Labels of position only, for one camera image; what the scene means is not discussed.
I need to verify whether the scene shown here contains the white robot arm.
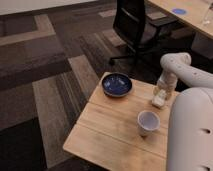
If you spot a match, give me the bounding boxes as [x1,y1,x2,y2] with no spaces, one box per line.
[152,52,213,171]

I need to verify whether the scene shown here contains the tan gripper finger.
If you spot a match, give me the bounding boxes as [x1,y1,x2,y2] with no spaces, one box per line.
[166,90,173,100]
[153,86,161,96]

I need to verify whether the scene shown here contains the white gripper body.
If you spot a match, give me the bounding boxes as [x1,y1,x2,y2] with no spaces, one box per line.
[157,71,178,91]

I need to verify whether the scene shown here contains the dark blue ceramic bowl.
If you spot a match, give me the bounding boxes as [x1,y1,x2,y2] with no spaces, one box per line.
[101,72,133,97]

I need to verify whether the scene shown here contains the light wooden desk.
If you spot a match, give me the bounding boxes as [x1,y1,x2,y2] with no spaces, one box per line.
[147,0,213,39]

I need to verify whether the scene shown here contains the black office chair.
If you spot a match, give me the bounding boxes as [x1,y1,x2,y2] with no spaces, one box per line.
[109,0,177,65]

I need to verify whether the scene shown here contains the clear glass object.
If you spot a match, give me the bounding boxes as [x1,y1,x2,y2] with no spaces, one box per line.
[202,0,213,25]

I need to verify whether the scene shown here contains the white ceramic cup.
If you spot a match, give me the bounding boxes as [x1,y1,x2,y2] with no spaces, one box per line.
[137,111,160,136]

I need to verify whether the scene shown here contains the blue round disc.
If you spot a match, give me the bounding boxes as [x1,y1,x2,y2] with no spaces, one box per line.
[172,8,187,15]

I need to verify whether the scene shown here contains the white sponge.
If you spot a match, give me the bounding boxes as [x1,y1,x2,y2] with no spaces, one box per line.
[152,90,166,108]

